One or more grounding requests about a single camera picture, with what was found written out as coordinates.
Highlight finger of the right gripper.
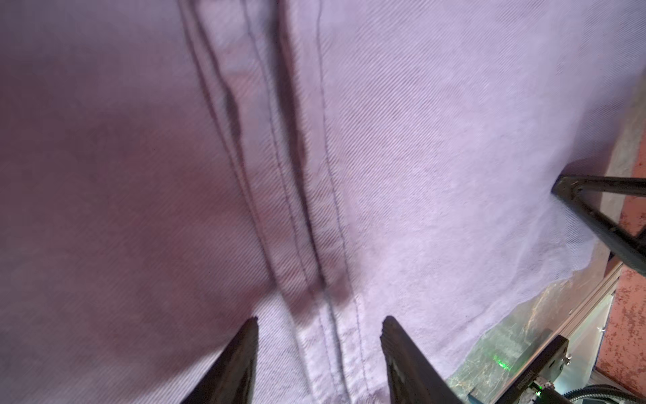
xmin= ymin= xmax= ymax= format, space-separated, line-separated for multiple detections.
xmin=551 ymin=174 xmax=645 ymax=276

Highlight purple trousers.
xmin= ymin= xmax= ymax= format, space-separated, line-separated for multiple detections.
xmin=1 ymin=1 xmax=645 ymax=403

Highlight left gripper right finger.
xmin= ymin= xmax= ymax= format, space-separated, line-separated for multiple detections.
xmin=380 ymin=316 xmax=462 ymax=404

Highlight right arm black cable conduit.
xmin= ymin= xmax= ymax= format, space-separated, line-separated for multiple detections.
xmin=562 ymin=384 xmax=646 ymax=404

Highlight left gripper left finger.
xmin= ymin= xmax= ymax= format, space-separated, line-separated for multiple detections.
xmin=181 ymin=316 xmax=259 ymax=404

